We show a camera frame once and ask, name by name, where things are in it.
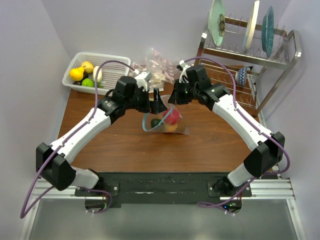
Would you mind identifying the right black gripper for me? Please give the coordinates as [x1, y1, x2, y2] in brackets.
[169, 79, 199, 105]

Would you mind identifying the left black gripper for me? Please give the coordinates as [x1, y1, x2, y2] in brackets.
[124, 87, 167, 114]

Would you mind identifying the dark green avocado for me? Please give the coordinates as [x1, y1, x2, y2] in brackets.
[150, 118, 161, 128]

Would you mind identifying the blue zip top bag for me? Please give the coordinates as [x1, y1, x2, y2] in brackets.
[142, 95, 190, 135]

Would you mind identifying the large red apple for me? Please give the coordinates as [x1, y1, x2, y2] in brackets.
[163, 108, 180, 125]

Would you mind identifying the orange peach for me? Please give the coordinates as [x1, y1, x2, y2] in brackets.
[164, 123, 178, 133]

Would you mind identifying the green lime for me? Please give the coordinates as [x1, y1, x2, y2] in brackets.
[81, 78, 95, 88]

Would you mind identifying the yellow pear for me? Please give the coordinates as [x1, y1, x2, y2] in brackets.
[69, 67, 85, 82]

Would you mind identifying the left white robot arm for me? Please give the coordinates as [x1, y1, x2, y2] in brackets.
[35, 74, 167, 196]

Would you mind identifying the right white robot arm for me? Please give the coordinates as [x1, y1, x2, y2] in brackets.
[169, 61, 285, 197]

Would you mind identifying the pile of spotted plastic bags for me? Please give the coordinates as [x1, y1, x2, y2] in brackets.
[131, 48, 182, 93]

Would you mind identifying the blue patterned bowl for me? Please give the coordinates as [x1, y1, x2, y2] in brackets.
[235, 66, 248, 87]

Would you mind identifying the steel dish rack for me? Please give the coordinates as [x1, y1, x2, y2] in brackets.
[195, 21, 302, 118]

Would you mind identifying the white plastic basket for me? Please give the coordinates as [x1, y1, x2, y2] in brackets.
[62, 52, 131, 95]

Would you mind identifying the yellow apple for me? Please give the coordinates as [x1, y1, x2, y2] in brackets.
[81, 61, 94, 74]

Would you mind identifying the pale green plate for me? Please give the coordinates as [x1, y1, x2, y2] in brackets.
[208, 0, 226, 47]

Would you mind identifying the teal glass plate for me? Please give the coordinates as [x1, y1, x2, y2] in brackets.
[261, 6, 275, 58]

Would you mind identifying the white cream plate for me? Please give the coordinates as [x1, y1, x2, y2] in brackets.
[242, 0, 260, 54]

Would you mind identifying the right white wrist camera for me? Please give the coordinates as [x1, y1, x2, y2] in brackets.
[177, 60, 193, 83]

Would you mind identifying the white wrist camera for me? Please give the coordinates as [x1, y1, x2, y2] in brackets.
[134, 71, 152, 92]
[177, 60, 193, 83]

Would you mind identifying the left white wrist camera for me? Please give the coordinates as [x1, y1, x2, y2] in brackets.
[134, 71, 152, 92]

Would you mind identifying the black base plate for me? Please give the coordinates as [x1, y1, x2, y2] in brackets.
[74, 171, 251, 210]

